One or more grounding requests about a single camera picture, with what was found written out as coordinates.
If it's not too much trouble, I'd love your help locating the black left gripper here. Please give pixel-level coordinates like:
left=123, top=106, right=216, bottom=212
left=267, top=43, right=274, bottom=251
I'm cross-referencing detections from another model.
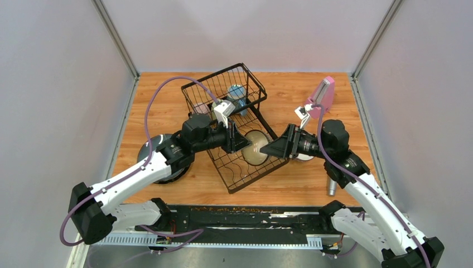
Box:
left=193, top=117, right=253, bottom=154

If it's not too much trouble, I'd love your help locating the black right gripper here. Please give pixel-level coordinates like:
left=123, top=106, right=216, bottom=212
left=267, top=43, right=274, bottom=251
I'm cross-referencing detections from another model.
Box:
left=259, top=123, right=331, bottom=160

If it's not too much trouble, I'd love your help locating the patterned ceramic bowl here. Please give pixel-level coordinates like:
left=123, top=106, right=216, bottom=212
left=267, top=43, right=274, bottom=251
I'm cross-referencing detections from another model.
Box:
left=242, top=130, right=269, bottom=166

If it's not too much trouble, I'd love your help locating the blue butterfly mug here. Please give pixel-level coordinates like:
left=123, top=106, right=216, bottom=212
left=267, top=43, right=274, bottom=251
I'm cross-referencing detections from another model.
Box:
left=226, top=84, right=247, bottom=110

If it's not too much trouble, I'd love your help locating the pink ceramic mug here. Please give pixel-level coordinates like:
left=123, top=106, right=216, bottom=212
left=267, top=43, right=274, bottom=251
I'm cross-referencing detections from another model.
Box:
left=192, top=102, right=210, bottom=115

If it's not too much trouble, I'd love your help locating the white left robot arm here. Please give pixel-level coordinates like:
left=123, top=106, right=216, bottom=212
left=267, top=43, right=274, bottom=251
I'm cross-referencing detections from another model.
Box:
left=67, top=113, right=252, bottom=245

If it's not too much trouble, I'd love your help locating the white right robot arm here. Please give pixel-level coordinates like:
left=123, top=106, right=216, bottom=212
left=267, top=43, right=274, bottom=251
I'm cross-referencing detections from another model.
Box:
left=260, top=119, right=445, bottom=267

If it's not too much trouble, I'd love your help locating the white zigzag ceramic bowl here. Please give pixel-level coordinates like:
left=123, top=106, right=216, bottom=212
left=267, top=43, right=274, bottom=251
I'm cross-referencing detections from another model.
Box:
left=295, top=154, right=314, bottom=162

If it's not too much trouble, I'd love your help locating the silver microphone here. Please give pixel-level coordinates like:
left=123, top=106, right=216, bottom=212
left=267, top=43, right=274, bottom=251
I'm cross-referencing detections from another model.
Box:
left=327, top=178, right=337, bottom=197

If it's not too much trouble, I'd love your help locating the pink metronome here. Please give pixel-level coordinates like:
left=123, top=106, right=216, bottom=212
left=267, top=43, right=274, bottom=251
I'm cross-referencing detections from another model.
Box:
left=304, top=76, right=335, bottom=119

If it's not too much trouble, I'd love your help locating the blue-grey ceramic plate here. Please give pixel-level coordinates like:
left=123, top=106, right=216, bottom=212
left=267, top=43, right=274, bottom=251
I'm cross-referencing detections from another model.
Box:
left=137, top=133, right=192, bottom=185

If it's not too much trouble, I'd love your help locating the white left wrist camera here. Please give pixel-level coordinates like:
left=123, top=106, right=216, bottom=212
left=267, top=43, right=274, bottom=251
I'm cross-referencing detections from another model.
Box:
left=213, top=99, right=235, bottom=128

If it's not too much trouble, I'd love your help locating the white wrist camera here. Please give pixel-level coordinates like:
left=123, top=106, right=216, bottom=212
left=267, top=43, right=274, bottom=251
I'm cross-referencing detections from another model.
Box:
left=294, top=104, right=321, bottom=129
left=213, top=99, right=235, bottom=128

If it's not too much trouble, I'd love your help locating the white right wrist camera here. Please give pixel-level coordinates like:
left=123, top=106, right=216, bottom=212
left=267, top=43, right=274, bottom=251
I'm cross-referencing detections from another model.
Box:
left=294, top=104, right=321, bottom=129

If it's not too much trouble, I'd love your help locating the black wire dish rack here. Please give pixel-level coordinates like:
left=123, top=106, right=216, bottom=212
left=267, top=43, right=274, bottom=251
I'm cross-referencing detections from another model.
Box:
left=198, top=63, right=288, bottom=194

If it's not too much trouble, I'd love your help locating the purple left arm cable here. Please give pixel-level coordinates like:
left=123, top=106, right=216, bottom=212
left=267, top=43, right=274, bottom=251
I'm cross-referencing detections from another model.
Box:
left=60, top=76, right=220, bottom=247

